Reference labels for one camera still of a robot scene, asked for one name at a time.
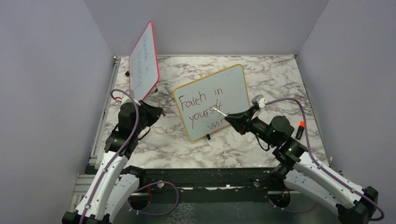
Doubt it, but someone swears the purple cable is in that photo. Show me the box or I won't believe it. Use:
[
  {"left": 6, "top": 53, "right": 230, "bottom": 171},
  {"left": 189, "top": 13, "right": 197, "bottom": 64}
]
[
  {"left": 264, "top": 98, "right": 385, "bottom": 222},
  {"left": 78, "top": 89, "right": 179, "bottom": 224}
]

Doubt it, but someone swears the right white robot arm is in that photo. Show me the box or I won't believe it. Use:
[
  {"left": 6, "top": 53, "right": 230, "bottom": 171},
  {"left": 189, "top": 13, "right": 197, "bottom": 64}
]
[{"left": 225, "top": 107, "right": 378, "bottom": 224}]

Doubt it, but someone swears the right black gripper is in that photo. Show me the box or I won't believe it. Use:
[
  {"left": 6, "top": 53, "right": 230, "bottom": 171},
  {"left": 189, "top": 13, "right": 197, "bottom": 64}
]
[{"left": 226, "top": 105, "right": 277, "bottom": 147}]

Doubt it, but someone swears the aluminium side rail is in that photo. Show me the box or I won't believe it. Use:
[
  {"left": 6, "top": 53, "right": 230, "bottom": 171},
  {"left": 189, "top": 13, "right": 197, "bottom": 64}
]
[{"left": 87, "top": 56, "right": 121, "bottom": 166}]

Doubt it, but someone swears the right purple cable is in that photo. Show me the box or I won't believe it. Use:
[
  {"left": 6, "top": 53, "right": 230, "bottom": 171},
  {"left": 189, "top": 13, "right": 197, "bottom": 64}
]
[{"left": 264, "top": 98, "right": 385, "bottom": 222}]

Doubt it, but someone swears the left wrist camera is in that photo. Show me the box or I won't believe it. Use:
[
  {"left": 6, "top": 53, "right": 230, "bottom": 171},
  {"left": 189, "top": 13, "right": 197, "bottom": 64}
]
[{"left": 121, "top": 89, "right": 134, "bottom": 105}]

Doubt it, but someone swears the pink framed whiteboard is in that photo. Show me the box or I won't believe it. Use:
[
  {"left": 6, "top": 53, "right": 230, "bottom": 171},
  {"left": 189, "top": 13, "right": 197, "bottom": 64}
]
[{"left": 128, "top": 21, "right": 160, "bottom": 100}]

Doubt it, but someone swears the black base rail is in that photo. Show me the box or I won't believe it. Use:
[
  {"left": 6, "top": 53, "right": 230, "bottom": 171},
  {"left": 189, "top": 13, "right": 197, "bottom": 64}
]
[{"left": 85, "top": 167, "right": 333, "bottom": 205}]

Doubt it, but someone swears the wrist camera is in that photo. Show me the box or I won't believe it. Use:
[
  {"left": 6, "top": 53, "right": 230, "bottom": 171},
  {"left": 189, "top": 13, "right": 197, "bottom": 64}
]
[
  {"left": 121, "top": 89, "right": 134, "bottom": 105},
  {"left": 251, "top": 94, "right": 267, "bottom": 110}
]

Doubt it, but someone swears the yellow framed whiteboard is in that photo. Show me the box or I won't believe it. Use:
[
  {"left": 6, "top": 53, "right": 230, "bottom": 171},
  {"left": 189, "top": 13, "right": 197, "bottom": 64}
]
[{"left": 173, "top": 64, "right": 250, "bottom": 141}]

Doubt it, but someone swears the orange capped black marker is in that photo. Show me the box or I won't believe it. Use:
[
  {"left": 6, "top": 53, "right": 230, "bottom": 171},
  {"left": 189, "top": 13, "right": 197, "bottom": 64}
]
[{"left": 296, "top": 120, "right": 305, "bottom": 140}]

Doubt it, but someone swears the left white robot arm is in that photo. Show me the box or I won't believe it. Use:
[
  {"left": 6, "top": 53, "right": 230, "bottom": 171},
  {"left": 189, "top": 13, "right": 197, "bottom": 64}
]
[{"left": 62, "top": 101, "right": 163, "bottom": 224}]

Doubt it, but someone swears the white dry erase marker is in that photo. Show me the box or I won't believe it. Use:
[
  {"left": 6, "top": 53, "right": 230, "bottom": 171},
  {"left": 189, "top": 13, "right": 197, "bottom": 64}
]
[{"left": 212, "top": 107, "right": 228, "bottom": 117}]

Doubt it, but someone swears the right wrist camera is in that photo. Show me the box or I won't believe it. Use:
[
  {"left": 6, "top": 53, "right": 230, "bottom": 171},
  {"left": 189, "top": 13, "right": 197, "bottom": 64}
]
[{"left": 251, "top": 94, "right": 267, "bottom": 110}]

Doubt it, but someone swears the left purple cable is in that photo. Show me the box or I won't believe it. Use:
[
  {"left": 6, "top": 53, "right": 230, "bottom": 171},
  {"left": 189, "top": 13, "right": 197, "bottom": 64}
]
[{"left": 78, "top": 89, "right": 179, "bottom": 224}]

